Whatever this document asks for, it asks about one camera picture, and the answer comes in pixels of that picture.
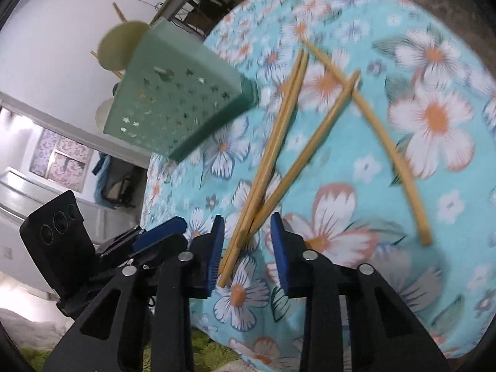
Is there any grey metal table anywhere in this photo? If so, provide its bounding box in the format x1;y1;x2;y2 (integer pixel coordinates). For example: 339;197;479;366
149;0;233;35

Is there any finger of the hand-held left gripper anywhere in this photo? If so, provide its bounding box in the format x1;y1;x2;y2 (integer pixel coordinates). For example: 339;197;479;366
130;216;188;267

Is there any floral patterned window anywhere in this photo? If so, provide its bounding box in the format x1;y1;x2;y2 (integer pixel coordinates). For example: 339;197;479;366
30;128;95;192

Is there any wooden chair with black seat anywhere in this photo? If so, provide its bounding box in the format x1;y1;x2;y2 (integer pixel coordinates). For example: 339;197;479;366
91;3;130;78

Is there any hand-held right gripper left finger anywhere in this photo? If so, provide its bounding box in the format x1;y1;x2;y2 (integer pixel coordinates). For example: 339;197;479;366
42;215;226;372

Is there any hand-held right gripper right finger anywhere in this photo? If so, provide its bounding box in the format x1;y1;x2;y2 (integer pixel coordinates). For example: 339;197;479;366
270;212;450;372

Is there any pile of wooden chopsticks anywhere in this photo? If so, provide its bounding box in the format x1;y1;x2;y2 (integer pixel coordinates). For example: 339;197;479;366
217;39;434;288

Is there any beige fleece cloth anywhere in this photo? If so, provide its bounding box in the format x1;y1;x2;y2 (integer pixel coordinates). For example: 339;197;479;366
0;306;78;353

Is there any green plastic utensil holder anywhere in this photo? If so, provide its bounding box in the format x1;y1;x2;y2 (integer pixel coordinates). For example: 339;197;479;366
103;19;258;162

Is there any blue floral blanket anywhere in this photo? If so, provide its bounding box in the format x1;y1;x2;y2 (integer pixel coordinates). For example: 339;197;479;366
139;0;496;372

